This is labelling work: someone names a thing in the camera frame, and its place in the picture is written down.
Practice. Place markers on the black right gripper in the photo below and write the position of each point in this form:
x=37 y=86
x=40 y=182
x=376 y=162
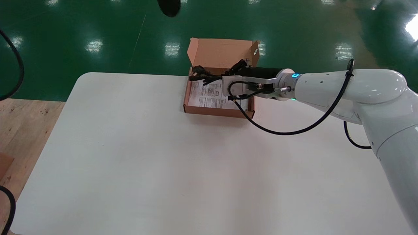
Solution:
x=264 y=72

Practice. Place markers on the brown cardboard storage box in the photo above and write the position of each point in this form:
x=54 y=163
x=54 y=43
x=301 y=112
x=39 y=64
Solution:
x=215 y=52

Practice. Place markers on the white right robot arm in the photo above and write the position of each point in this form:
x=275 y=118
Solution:
x=369 y=88

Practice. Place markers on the white printed manual sheet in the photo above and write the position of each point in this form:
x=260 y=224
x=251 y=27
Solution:
x=209 y=98

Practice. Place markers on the brown cardboard piece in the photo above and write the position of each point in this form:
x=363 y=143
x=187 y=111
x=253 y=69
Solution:
x=6 y=166

